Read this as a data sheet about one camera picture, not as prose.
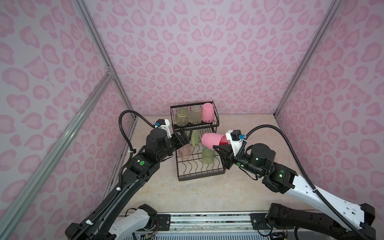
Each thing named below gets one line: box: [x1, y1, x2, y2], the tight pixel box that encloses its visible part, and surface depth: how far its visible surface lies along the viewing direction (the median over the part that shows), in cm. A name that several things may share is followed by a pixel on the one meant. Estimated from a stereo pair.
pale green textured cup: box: [188, 105, 203, 125], surface depth 87 cm
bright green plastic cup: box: [175, 107, 189, 127], surface depth 86 cm
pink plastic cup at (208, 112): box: [201, 102, 215, 123], surface depth 87 cm
